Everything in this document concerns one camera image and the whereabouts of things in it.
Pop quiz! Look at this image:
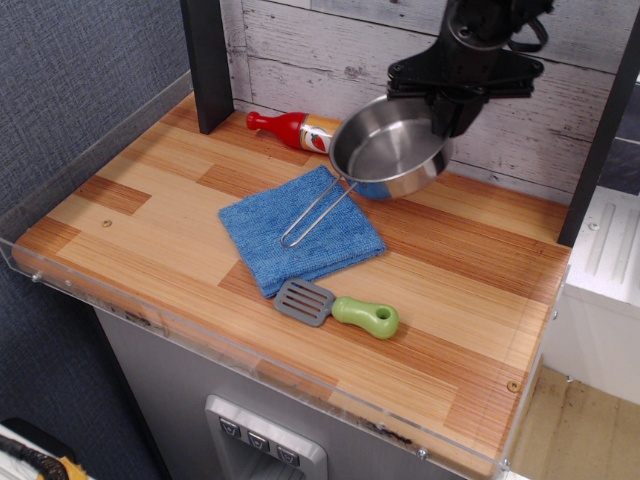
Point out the red toy sauce bottle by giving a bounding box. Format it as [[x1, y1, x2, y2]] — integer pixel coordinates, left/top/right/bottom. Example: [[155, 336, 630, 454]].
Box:
[[246, 111, 341, 154]]

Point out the white toy sink unit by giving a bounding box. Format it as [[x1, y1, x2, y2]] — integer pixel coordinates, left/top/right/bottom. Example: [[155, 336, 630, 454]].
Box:
[[542, 187, 639, 404]]

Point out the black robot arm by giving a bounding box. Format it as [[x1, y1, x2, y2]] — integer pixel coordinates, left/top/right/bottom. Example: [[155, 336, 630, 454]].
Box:
[[387, 0, 553, 138]]

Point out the grey toy fridge cabinet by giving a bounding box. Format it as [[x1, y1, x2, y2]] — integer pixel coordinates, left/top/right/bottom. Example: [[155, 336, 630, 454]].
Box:
[[97, 311, 456, 479]]

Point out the yellow object at corner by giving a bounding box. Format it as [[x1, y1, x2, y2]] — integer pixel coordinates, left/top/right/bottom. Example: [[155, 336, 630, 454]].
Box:
[[58, 457, 94, 480]]

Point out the dark frame post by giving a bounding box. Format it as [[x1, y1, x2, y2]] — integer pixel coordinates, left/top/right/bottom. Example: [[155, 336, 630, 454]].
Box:
[[180, 0, 235, 134], [557, 14, 639, 247]]

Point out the silver dispenser panel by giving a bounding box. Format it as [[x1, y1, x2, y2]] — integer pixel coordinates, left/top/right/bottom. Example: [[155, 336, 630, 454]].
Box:
[[205, 395, 328, 479]]

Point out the dark right frame post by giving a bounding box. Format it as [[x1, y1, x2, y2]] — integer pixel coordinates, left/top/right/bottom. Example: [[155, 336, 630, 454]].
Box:
[[557, 14, 639, 247]]

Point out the stainless steel pot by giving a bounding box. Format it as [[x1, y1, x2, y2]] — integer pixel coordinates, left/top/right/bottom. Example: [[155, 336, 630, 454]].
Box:
[[280, 96, 453, 248]]

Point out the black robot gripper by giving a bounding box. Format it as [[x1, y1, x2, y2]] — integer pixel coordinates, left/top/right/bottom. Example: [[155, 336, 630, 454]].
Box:
[[387, 40, 544, 138]]

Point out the clear acrylic table guard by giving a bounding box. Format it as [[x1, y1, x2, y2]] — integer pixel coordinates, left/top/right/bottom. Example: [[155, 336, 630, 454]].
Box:
[[1, 97, 569, 479]]

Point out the blue folded cloth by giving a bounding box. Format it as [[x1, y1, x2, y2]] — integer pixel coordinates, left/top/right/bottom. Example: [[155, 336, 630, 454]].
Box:
[[218, 166, 386, 298]]

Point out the black braided cable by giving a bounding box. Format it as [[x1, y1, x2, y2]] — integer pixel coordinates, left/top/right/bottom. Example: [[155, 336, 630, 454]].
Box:
[[0, 433, 66, 480]]

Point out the dark left frame post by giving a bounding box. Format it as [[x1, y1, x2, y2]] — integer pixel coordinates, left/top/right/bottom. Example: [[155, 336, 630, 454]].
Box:
[[180, 0, 235, 134]]

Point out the grey green toy spatula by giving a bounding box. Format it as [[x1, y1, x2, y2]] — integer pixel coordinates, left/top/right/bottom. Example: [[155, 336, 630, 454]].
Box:
[[274, 278, 400, 340]]

